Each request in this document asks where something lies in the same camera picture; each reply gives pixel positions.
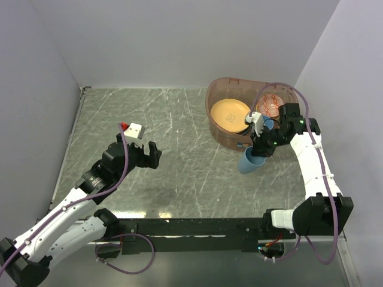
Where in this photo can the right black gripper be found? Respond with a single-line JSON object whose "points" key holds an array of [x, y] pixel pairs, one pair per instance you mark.
{"points": [[259, 147]]}

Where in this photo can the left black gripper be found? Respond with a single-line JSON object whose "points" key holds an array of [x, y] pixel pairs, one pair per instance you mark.
{"points": [[146, 160]]}

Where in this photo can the blue plastic cup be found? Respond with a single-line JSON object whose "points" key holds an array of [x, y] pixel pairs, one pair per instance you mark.
{"points": [[269, 123], [249, 163]]}

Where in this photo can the red orange patterned bowl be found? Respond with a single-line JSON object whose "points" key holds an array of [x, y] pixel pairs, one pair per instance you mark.
{"points": [[269, 104]]}

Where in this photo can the yellow orange plate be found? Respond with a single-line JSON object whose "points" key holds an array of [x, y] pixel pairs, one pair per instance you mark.
{"points": [[230, 115]]}

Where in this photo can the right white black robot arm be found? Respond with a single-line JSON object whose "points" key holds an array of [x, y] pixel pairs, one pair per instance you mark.
{"points": [[325, 210]]}

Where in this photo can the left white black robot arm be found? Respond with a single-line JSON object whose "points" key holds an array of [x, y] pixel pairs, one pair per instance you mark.
{"points": [[29, 258]]}

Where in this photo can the translucent pink plastic bin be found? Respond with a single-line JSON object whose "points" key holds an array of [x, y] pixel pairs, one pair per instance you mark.
{"points": [[248, 92]]}

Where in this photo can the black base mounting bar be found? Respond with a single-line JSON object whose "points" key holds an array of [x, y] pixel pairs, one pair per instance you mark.
{"points": [[137, 235]]}

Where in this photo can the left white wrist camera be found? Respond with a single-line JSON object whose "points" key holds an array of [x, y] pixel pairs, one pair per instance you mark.
{"points": [[133, 134]]}

